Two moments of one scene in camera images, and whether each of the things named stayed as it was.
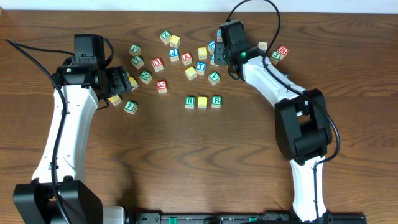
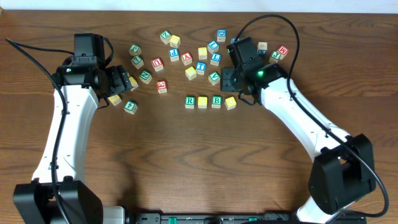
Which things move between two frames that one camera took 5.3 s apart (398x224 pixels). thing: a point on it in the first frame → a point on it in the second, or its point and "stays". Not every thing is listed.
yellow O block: [202, 102] stays
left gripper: [119, 79] stays
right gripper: [218, 58] → [226, 79]
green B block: [216, 101] stays
